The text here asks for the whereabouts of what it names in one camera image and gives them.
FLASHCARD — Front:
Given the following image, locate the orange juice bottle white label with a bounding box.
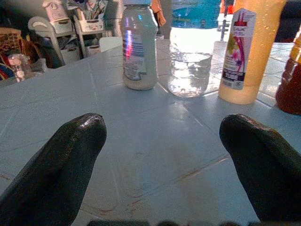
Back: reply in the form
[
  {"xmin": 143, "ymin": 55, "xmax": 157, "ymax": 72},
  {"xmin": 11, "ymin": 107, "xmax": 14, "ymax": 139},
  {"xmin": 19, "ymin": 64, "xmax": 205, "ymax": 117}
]
[{"xmin": 218, "ymin": 0, "xmax": 287, "ymax": 105}]

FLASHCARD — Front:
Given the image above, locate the clear plastic water bottle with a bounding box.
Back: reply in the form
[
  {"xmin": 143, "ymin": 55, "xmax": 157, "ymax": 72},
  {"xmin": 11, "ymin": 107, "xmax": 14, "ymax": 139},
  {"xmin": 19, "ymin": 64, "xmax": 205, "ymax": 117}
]
[{"xmin": 167, "ymin": 0, "xmax": 222, "ymax": 98}]

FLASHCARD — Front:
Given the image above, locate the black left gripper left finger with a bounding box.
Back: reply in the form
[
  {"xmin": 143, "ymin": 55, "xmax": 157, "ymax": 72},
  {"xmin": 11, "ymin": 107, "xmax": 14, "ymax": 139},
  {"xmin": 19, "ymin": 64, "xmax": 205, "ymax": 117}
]
[{"xmin": 0, "ymin": 113, "xmax": 108, "ymax": 226}]

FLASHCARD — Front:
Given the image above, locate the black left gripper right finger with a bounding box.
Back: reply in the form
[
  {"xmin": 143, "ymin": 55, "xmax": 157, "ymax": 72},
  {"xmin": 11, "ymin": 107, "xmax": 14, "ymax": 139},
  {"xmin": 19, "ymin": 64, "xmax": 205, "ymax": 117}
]
[{"xmin": 219, "ymin": 113, "xmax": 301, "ymax": 223}]

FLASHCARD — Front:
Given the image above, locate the amber honey jar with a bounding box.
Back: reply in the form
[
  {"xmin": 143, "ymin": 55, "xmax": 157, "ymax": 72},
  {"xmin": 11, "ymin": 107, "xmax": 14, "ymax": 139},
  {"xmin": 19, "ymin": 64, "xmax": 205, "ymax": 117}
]
[{"xmin": 275, "ymin": 28, "xmax": 301, "ymax": 116}]

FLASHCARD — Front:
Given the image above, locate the white storage shelf rack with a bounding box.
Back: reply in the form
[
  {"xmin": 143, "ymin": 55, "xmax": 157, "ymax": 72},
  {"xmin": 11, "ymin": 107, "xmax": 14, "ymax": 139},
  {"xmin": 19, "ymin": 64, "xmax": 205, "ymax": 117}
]
[
  {"xmin": 72, "ymin": 14, "xmax": 105, "ymax": 57},
  {"xmin": 27, "ymin": 16, "xmax": 82, "ymax": 66}
]

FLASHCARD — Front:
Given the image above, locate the small clear glass jar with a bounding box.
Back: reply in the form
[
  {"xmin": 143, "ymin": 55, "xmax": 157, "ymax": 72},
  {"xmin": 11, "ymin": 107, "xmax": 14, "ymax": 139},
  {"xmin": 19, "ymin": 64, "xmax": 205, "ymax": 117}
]
[{"xmin": 8, "ymin": 53, "xmax": 29, "ymax": 82}]

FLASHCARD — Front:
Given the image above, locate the white labelled milk bottle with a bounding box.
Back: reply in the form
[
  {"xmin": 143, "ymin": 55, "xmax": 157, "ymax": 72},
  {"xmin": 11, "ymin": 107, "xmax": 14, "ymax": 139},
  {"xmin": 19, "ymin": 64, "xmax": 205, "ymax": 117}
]
[{"xmin": 120, "ymin": 0, "xmax": 159, "ymax": 91}]

